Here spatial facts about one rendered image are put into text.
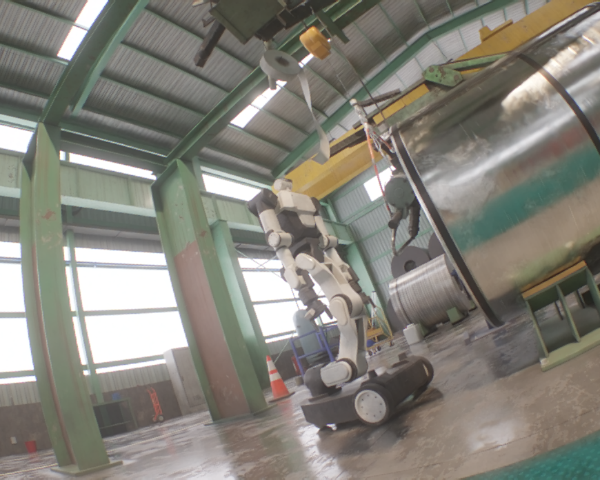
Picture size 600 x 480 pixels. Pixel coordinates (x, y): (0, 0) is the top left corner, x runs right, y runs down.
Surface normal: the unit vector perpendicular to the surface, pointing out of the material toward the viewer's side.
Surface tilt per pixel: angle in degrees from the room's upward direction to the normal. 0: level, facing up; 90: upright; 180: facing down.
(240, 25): 144
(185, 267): 90
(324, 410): 90
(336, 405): 90
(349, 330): 115
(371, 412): 90
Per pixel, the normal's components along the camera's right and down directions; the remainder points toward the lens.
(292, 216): 0.09, -0.23
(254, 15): -0.06, 0.68
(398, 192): -0.42, 0.34
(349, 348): -0.64, -0.03
